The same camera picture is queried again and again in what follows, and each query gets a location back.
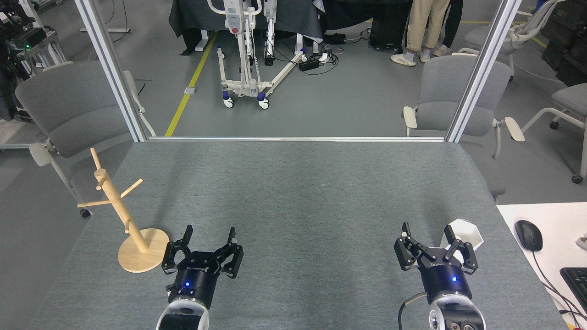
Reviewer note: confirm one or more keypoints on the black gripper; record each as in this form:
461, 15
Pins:
192, 279
447, 279

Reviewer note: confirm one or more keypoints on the white hexagonal cup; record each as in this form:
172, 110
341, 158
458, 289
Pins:
468, 231

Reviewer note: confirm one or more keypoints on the wooden cup rack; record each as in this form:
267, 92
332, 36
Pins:
137, 256

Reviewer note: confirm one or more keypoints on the black computer mouse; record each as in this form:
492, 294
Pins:
528, 234

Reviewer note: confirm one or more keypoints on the white desk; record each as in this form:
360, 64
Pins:
559, 220

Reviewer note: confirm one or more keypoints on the black keyboard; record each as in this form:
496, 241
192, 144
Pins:
577, 284

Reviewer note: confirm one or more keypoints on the white rounded object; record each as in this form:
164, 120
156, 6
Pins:
582, 242

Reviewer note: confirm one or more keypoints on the grey chair with armrests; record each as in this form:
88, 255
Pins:
440, 91
73, 110

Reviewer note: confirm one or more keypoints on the grey chair on castors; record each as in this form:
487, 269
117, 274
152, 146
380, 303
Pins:
571, 101

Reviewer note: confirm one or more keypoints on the black power adapter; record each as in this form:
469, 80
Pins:
309, 64

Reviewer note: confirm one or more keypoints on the black equipment case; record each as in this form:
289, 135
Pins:
387, 30

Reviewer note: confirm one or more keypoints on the person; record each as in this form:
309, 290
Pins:
455, 23
424, 23

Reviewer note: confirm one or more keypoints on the white stand on wheels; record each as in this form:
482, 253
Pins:
235, 23

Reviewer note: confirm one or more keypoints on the table with black cloth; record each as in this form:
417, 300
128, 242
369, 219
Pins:
197, 18

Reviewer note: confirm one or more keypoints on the equipment cart with devices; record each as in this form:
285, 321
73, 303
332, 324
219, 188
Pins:
27, 39

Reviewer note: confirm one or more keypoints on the silver table edge rail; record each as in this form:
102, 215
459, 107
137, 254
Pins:
293, 139

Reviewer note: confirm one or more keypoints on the silver aluminium post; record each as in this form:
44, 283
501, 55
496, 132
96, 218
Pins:
481, 73
112, 68

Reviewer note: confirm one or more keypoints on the white frame office chair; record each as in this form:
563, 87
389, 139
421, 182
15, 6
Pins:
518, 34

